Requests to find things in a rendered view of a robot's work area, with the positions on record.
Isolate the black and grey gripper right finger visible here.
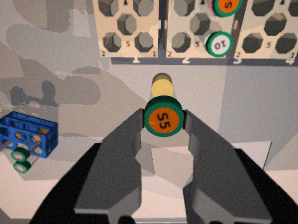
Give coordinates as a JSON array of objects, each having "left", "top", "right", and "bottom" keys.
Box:
[{"left": 183, "top": 109, "right": 298, "bottom": 224}]

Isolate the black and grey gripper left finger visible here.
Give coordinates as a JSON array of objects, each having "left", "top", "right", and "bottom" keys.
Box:
[{"left": 29, "top": 108, "right": 145, "bottom": 224}]

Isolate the blue tube rack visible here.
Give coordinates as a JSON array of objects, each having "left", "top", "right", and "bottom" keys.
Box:
[{"left": 0, "top": 111, "right": 58, "bottom": 158}]

